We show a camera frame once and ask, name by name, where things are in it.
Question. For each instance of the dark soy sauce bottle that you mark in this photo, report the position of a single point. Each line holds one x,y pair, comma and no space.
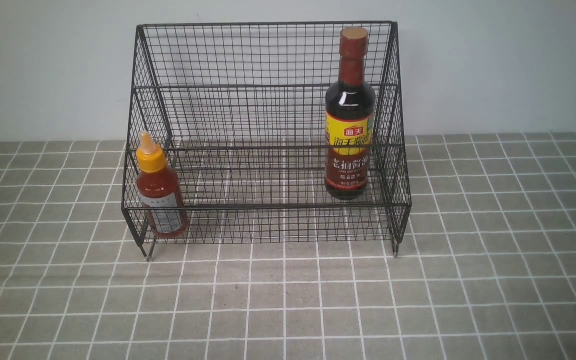
350,110

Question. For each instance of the red sauce bottle yellow cap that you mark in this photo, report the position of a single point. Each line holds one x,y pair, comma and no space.
159,190

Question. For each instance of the grey grid tablecloth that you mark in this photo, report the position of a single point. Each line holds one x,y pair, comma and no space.
486,270

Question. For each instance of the black wire mesh rack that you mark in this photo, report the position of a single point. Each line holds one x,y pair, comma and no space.
239,110

